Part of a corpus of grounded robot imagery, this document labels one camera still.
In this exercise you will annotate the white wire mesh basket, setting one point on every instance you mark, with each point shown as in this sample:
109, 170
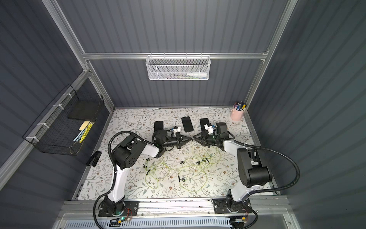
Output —
175, 68

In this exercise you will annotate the black smartphone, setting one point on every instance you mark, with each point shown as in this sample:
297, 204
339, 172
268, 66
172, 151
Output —
187, 124
158, 125
204, 122

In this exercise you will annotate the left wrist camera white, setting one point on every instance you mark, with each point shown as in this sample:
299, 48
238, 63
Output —
176, 130

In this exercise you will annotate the black notebook in basket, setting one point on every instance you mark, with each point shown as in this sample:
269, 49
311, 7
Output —
85, 110

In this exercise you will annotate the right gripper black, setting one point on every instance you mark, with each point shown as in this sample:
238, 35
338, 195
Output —
204, 139

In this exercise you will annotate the pink pen cup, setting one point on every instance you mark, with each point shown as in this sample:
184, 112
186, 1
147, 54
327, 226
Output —
237, 111

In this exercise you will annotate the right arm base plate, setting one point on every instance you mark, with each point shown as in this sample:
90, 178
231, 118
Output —
228, 206

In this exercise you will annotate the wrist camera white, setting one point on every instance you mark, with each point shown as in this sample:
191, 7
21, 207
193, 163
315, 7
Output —
210, 129
176, 130

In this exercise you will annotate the green wired earphones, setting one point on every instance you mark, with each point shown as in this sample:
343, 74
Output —
162, 174
199, 167

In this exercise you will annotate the floral table mat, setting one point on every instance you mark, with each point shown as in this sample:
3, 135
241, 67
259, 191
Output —
141, 121

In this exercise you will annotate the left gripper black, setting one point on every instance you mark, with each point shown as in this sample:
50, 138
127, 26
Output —
178, 140

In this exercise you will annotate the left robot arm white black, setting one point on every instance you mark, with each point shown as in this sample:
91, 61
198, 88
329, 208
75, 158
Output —
125, 148

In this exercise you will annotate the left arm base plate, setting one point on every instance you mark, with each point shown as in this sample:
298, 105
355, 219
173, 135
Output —
121, 209

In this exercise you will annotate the black clip on frame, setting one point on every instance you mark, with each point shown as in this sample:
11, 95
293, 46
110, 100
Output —
93, 160

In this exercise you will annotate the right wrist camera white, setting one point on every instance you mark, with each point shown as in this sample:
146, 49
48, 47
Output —
210, 129

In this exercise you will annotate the black wire wall basket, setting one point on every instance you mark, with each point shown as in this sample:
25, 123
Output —
55, 133

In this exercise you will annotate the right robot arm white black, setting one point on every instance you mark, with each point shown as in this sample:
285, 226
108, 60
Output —
253, 167

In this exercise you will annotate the white marker in basket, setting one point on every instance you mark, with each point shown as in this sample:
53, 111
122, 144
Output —
198, 75

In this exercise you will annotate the yellow sticky notes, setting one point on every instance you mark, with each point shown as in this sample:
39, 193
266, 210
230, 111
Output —
84, 125

